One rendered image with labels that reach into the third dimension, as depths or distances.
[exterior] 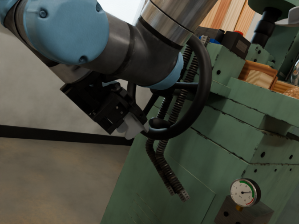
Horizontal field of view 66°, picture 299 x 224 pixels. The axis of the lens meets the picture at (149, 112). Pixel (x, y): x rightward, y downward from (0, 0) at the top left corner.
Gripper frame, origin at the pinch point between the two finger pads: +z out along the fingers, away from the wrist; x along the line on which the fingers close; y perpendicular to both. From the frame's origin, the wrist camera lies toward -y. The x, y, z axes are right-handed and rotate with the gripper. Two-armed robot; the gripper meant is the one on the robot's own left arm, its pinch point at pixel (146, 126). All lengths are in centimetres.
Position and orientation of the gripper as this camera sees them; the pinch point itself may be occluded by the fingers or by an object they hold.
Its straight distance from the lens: 53.5
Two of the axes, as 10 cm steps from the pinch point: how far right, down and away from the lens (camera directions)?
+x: 5.9, 3.2, -7.4
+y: -6.5, 7.3, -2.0
